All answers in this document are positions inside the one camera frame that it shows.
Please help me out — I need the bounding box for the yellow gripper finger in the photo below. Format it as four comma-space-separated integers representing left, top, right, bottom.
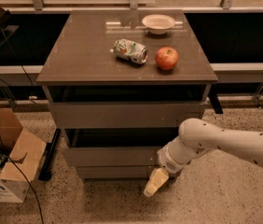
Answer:
144, 168, 169, 197

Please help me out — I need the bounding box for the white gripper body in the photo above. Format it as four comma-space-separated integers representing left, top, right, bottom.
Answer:
158, 147, 190, 174

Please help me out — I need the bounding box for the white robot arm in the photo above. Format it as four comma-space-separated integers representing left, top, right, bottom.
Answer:
144, 119, 263, 197

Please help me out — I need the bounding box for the grey drawer cabinet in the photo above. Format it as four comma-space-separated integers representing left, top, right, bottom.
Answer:
36, 9, 218, 183

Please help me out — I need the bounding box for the grey top drawer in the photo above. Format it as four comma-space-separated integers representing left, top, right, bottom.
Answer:
48, 103, 205, 129

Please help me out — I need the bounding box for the open cardboard box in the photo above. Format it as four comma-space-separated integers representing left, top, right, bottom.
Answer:
0, 108, 46, 203

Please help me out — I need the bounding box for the black table leg right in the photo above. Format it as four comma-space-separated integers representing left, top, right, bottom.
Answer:
208, 86, 223, 114

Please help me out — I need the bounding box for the black table leg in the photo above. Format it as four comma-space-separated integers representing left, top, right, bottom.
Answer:
208, 86, 223, 114
38, 129, 61, 181

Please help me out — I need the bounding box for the red apple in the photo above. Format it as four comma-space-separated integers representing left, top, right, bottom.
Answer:
155, 47, 179, 71

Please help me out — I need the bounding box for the black table leg left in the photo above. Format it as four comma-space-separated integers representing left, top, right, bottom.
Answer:
38, 129, 61, 181

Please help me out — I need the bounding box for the crushed green soda can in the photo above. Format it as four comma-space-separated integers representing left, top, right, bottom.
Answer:
113, 39, 148, 64

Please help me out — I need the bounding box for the white bowl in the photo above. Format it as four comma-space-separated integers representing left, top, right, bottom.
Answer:
142, 14, 175, 35

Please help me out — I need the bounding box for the black floor cable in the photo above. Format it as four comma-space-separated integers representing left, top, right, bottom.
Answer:
0, 68, 46, 224

